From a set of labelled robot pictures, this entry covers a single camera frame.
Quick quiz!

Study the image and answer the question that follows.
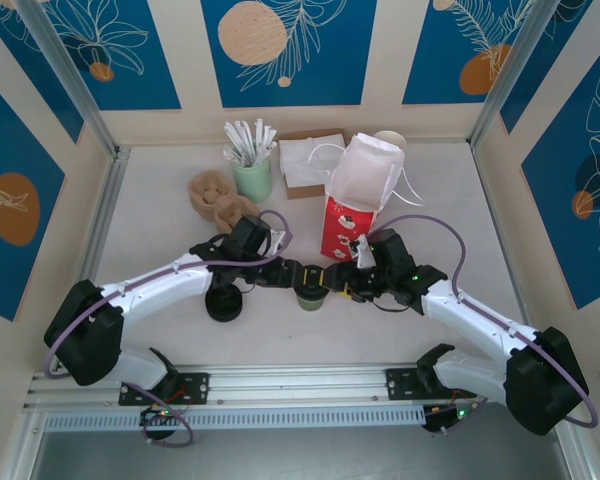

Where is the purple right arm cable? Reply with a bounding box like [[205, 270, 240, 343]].
[[374, 214, 599, 432]]

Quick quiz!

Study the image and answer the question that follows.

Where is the white paper napkin stack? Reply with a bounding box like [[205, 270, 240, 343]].
[[279, 138, 346, 189]]

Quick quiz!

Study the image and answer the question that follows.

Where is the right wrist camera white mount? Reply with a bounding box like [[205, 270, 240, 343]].
[[350, 233, 380, 272]]

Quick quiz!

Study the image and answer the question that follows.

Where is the stack of white napkins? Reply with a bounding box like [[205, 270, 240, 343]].
[[278, 128, 347, 201]]

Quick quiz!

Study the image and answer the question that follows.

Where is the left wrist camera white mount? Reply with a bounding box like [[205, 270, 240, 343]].
[[268, 228, 294, 257]]

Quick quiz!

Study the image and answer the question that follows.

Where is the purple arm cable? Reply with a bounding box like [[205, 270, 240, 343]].
[[43, 209, 295, 447], [374, 214, 599, 432]]

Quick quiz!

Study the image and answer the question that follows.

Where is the white paper cup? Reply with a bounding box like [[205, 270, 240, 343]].
[[373, 129, 407, 152]]

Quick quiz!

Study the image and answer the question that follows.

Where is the grey slotted cable duct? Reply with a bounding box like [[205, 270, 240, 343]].
[[43, 403, 427, 432]]

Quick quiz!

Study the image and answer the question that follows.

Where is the tan pulp cup carrier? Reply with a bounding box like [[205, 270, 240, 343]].
[[188, 169, 261, 234]]

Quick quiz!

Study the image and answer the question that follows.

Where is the green holder cup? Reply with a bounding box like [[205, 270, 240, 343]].
[[230, 157, 274, 204]]

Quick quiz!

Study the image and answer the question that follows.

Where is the white paper bag red print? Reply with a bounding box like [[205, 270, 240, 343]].
[[307, 131, 425, 261]]

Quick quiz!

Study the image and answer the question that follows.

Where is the aluminium side rail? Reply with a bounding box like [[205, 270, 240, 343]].
[[53, 147, 132, 374]]

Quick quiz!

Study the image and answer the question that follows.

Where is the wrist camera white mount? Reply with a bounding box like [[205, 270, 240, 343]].
[[268, 228, 294, 257], [350, 233, 380, 272]]

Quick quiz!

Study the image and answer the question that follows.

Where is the black round lid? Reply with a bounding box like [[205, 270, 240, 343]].
[[203, 285, 243, 324]]

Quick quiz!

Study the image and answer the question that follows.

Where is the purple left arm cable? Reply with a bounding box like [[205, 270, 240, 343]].
[[43, 209, 295, 447]]

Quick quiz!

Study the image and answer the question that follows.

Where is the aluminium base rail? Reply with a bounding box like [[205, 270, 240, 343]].
[[22, 362, 487, 412]]

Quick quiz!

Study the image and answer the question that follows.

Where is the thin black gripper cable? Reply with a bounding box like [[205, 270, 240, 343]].
[[352, 294, 412, 314]]

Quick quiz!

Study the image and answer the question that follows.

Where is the aluminium frame post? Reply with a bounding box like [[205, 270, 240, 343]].
[[469, 0, 556, 149], [14, 0, 120, 160]]

